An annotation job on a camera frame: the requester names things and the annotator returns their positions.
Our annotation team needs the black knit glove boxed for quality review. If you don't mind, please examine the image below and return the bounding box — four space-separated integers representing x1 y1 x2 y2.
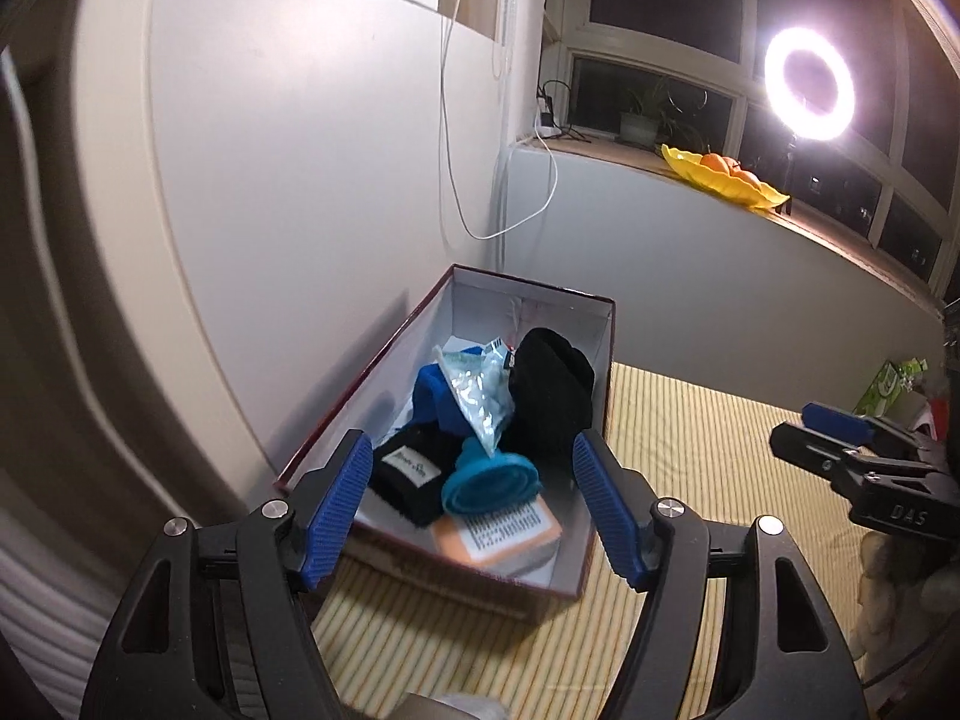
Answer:
370 422 464 528

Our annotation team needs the orange labelled soft package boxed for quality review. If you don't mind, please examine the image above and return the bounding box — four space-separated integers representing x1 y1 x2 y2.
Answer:
430 496 563 575

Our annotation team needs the black velvet pouch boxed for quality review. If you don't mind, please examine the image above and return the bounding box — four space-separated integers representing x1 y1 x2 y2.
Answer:
498 327 594 475

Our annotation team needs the teal collapsible funnel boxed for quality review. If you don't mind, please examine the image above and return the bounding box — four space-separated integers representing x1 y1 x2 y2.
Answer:
441 437 542 517

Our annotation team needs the blue towel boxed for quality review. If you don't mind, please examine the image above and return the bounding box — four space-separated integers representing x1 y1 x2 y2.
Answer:
410 362 473 439

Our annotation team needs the blue packaged face mask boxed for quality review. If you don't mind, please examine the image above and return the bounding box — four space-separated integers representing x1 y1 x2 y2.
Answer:
434 338 514 455

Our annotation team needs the white gloved right hand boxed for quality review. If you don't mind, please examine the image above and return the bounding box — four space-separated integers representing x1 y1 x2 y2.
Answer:
850 532 958 689

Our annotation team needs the green white cardboard box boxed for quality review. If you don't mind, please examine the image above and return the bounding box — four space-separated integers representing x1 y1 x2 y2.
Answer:
854 358 929 418

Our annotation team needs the striped yellow mat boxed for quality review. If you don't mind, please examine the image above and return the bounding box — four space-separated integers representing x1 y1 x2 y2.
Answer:
313 366 871 718

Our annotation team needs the orange fruit right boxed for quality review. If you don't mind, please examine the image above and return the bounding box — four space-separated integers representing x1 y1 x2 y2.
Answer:
731 169 760 188

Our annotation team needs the orange fruit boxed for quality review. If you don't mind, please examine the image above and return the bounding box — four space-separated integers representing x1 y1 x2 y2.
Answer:
731 169 760 188
700 153 740 176

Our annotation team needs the dark red storage box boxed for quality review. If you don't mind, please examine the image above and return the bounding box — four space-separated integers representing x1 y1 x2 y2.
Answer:
277 265 615 617

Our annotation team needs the orange fruit left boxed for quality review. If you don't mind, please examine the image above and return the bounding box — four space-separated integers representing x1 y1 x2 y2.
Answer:
700 153 740 176

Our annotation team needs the yellow leaf-shaped fruit tray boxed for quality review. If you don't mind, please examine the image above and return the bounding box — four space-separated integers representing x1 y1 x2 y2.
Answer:
661 145 789 211

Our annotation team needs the potted plant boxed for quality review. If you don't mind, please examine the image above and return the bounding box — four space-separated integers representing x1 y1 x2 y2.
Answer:
619 76 708 153

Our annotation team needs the white power adapter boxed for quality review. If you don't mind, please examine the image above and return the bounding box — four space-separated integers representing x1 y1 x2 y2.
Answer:
535 78 571 140

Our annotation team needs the white ring light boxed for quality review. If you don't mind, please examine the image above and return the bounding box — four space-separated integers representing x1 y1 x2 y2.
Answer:
763 26 856 142

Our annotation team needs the white hanging cable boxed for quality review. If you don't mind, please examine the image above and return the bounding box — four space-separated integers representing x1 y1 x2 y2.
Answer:
437 0 562 242

